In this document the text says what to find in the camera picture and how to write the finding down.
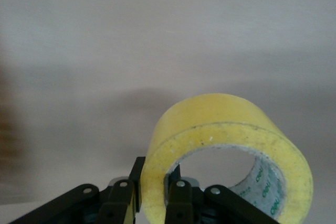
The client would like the yellow packing tape roll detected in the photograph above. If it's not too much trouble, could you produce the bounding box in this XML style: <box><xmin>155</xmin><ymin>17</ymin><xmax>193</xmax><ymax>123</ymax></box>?
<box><xmin>140</xmin><ymin>93</ymin><xmax>314</xmax><ymax>224</ymax></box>

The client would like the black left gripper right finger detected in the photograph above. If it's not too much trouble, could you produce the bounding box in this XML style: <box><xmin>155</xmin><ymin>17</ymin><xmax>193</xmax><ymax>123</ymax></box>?
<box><xmin>164</xmin><ymin>164</ymin><xmax>279</xmax><ymax>224</ymax></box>

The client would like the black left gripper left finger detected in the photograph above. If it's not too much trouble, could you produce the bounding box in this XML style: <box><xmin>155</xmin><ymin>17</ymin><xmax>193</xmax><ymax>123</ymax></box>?
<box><xmin>7</xmin><ymin>156</ymin><xmax>146</xmax><ymax>224</ymax></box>

